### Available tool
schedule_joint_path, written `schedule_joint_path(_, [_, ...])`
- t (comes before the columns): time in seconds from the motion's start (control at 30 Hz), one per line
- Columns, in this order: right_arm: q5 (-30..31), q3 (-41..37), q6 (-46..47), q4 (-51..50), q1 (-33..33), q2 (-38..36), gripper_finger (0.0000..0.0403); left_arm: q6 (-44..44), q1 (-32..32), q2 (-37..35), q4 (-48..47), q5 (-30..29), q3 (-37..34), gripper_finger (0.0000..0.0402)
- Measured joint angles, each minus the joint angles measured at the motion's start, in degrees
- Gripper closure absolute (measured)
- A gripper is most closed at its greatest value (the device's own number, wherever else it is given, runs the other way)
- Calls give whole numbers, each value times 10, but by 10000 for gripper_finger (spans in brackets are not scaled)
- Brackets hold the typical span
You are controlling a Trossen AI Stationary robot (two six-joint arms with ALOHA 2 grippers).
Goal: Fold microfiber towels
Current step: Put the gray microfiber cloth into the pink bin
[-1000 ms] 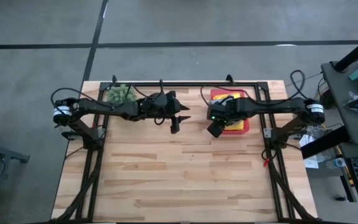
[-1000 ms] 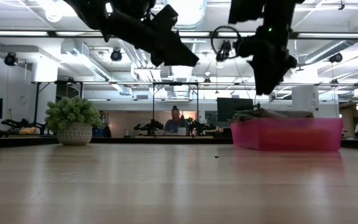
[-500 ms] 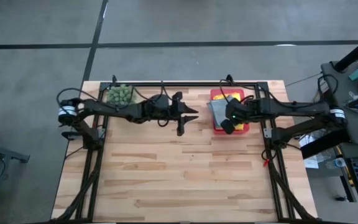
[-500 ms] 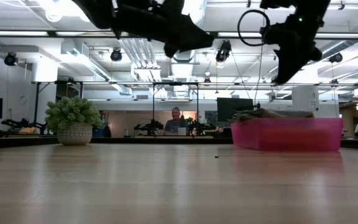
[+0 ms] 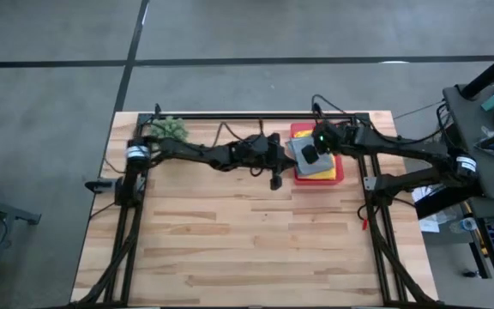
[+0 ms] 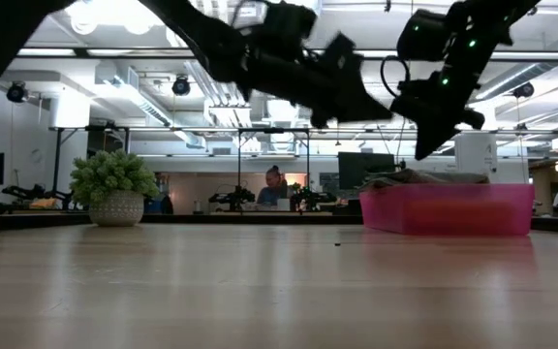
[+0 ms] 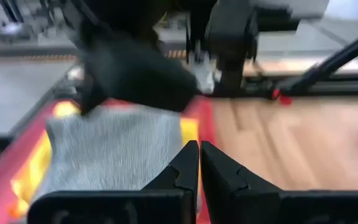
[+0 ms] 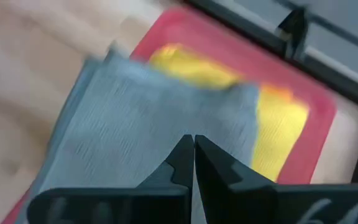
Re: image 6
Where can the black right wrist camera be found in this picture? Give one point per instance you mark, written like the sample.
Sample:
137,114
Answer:
407,102

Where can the white cylindrical machine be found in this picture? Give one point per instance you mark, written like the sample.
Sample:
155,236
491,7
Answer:
477,155

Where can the black background robot arm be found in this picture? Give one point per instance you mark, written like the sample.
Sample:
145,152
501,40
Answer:
32,193
313,198
235,196

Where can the grey microfiber towel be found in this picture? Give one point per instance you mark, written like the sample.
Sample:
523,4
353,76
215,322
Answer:
419,177

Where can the potted green plant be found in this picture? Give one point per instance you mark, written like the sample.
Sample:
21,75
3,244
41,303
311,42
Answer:
114,174

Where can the large black computer monitor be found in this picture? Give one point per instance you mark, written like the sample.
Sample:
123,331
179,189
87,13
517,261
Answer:
356,167

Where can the pink plastic bin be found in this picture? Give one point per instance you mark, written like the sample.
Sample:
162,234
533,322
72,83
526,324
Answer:
453,208

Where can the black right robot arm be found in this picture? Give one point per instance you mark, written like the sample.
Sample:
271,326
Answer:
473,29

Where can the black background test frame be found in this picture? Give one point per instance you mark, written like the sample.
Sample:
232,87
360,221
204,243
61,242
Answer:
90,128

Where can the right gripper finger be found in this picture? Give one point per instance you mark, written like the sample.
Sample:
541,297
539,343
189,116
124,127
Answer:
434,136

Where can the black ceiling camera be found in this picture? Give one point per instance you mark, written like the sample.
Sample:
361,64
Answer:
180,86
523,90
16,92

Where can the blue storage box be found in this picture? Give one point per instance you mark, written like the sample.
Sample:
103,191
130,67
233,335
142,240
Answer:
155,206

